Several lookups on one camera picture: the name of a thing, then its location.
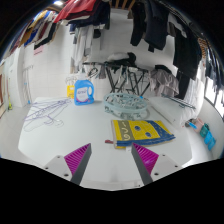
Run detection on row of dark hanging clothes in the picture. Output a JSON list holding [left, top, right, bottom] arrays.
[[129, 0, 224, 101]]

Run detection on round pale green clip hanger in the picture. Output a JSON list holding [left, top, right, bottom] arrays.
[[103, 92, 150, 120]]

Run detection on blue brush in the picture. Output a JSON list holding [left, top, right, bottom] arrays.
[[187, 120, 198, 130]]

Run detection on black bundled garment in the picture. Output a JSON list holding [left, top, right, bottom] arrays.
[[126, 51, 138, 66]]

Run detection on yellow and blue smiley towel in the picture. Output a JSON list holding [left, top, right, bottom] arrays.
[[110, 119, 177, 150]]

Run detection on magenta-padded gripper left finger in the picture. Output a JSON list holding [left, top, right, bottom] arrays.
[[42, 143, 93, 186]]

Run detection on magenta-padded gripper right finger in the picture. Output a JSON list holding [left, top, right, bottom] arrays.
[[130, 142, 184, 187]]

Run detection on white hanging garments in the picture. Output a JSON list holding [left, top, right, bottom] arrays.
[[69, 26, 104, 73]]

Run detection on row of colourful hanging clothes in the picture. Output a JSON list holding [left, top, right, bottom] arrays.
[[3, 0, 112, 58]]

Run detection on teal bags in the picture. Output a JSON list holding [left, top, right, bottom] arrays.
[[199, 123, 217, 152]]

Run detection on white pillow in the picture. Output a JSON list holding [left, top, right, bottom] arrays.
[[148, 94, 201, 129]]

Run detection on grey garment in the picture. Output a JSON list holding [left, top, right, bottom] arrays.
[[149, 68, 180, 98]]

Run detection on white bundled garment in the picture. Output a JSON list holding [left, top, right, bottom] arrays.
[[107, 51, 130, 63]]

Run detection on green clothes hanger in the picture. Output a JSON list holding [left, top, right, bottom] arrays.
[[162, 94, 197, 110]]

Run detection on black folding drying rack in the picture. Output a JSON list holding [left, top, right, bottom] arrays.
[[82, 59, 151, 98]]

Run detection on pink basket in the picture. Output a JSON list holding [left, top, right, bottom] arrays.
[[193, 117, 205, 134]]

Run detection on blue laundry detergent bottle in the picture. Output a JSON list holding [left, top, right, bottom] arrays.
[[73, 73, 96, 107]]

